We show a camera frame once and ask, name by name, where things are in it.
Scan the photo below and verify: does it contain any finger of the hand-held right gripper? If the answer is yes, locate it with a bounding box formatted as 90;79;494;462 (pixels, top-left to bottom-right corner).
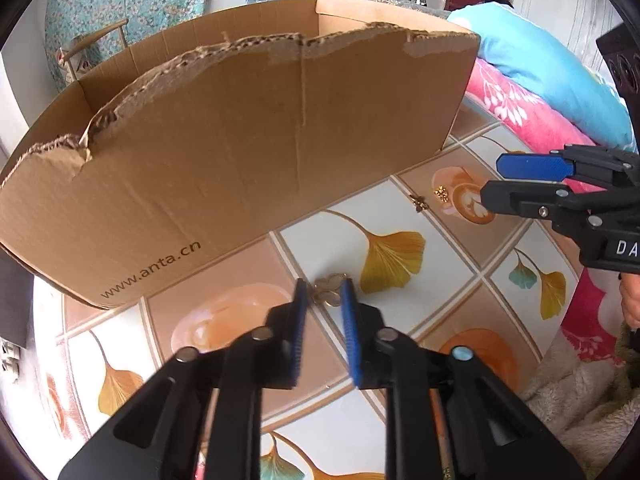
496;144;640;189
479;180;640;222

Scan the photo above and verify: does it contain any dark wooden furniture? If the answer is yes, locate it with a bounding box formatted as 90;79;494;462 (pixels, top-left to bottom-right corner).
596;19;640;112

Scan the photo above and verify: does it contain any wooden chair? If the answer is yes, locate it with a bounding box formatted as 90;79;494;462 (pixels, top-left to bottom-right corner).
57;18;130;84

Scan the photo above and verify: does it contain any pink floral blanket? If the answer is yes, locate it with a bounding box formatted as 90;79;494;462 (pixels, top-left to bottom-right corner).
464;56;640;367

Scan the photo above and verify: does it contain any person's right hand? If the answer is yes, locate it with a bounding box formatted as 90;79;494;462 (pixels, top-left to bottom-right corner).
619;273;640;331

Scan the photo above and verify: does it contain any teal floral wall cloth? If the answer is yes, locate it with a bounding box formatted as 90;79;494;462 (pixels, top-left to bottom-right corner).
44;0;234;92

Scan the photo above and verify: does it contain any gold clover charm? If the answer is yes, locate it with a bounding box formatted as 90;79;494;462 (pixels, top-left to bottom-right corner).
314;273;352;307

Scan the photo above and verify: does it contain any grey patterned quilt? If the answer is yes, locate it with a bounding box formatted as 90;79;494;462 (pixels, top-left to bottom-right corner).
372;0;452;11

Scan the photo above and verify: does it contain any tile-pattern table cover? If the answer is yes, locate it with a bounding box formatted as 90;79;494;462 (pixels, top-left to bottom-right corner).
32;95;601;480

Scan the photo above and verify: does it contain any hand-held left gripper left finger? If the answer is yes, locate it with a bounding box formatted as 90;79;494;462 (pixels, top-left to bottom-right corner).
57;278;308;480

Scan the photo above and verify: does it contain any brown cardboard box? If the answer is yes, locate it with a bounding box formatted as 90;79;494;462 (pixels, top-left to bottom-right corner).
0;0;481;310

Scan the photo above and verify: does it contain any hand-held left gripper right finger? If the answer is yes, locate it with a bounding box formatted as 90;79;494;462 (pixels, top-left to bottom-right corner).
340;279;587;480

